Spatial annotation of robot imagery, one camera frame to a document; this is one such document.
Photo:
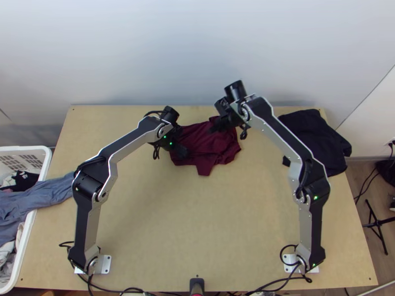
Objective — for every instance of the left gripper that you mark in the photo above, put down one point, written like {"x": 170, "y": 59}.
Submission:
{"x": 179, "y": 151}

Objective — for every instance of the black tripod stand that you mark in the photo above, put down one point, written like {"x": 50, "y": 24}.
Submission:
{"x": 375, "y": 220}

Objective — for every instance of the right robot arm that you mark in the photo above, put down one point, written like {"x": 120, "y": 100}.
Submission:
{"x": 308, "y": 222}

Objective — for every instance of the black t-shirt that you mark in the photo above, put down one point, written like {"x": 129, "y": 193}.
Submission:
{"x": 318, "y": 135}

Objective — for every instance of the white laundry basket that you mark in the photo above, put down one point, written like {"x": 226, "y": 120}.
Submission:
{"x": 40, "y": 154}

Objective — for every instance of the maroon t-shirt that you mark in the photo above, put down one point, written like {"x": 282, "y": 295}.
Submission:
{"x": 209, "y": 148}

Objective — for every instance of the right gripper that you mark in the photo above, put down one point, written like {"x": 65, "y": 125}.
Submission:
{"x": 223, "y": 122}

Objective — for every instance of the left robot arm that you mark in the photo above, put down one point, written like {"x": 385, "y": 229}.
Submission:
{"x": 92, "y": 222}

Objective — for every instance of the heap of clothes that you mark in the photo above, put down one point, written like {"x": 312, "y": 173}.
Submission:
{"x": 37, "y": 194}

